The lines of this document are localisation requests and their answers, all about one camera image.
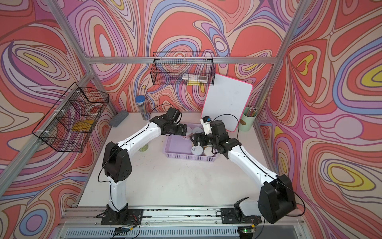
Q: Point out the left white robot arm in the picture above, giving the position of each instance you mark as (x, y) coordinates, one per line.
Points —
(117, 165)

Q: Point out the black wire basket left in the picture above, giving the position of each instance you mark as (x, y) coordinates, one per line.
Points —
(76, 103)

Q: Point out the purple plastic basket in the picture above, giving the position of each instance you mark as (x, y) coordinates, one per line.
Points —
(179, 148)

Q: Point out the small can green label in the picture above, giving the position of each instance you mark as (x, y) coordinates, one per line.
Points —
(144, 148)

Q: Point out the small can frosted lid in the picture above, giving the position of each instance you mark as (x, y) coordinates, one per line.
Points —
(208, 151)

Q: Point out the yellow item in left basket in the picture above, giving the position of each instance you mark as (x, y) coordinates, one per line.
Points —
(82, 125)

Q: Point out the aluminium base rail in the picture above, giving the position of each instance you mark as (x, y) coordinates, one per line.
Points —
(176, 222)

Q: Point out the markers in back basket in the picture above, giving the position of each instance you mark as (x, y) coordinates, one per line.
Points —
(194, 80)

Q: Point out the grey eraser block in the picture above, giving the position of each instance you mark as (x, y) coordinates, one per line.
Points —
(118, 118)

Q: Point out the black wire basket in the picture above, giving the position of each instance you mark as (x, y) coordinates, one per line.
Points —
(168, 67)
(76, 103)

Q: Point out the black wire basket back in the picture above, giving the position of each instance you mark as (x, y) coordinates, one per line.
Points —
(168, 67)

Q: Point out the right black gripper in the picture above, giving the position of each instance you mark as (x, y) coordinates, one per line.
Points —
(202, 136)

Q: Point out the green pen cup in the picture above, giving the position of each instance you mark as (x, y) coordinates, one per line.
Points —
(247, 119)

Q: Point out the small can orange label front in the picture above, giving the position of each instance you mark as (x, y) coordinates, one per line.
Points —
(197, 130)

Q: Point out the clear tube blue cap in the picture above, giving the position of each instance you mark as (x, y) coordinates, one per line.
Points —
(142, 106)

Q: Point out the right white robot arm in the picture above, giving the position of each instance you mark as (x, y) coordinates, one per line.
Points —
(276, 197)

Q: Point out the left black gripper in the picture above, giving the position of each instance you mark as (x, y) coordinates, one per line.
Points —
(179, 131)

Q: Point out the white board pink frame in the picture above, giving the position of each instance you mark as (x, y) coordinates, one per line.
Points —
(226, 100)

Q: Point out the small can pink label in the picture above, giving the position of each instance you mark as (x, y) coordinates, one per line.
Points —
(197, 150)

